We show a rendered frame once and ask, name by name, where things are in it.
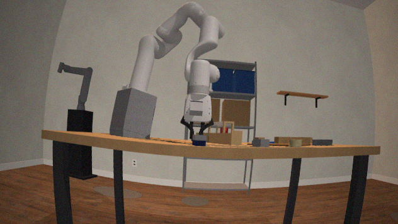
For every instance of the tan rectangular bar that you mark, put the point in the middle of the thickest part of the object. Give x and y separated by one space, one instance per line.
305 140

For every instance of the beige cylinder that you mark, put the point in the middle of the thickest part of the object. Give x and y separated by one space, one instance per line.
295 143

